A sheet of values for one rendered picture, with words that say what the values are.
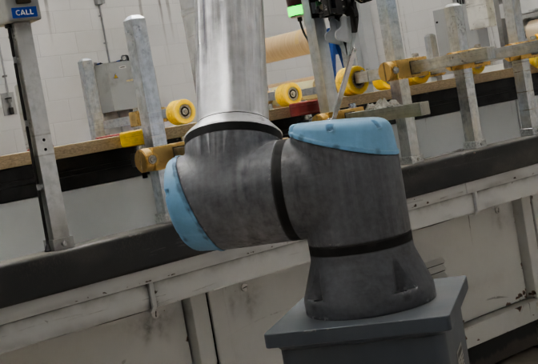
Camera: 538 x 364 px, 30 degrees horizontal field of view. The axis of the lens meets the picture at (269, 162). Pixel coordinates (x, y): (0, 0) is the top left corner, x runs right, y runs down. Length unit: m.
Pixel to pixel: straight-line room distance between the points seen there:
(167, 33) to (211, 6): 9.77
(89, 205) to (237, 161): 0.90
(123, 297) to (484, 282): 1.40
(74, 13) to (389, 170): 9.37
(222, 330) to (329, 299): 1.11
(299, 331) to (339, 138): 0.27
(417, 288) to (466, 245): 1.71
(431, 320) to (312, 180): 0.25
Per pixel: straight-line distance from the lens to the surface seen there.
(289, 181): 1.40
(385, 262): 1.40
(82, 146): 2.27
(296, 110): 2.55
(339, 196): 1.38
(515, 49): 2.72
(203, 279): 2.22
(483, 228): 3.18
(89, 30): 10.73
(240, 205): 1.42
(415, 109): 2.28
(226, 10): 1.56
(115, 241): 2.05
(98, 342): 2.35
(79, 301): 2.06
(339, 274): 1.40
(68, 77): 10.50
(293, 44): 9.66
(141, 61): 2.13
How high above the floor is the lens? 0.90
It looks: 3 degrees down
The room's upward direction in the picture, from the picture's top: 10 degrees counter-clockwise
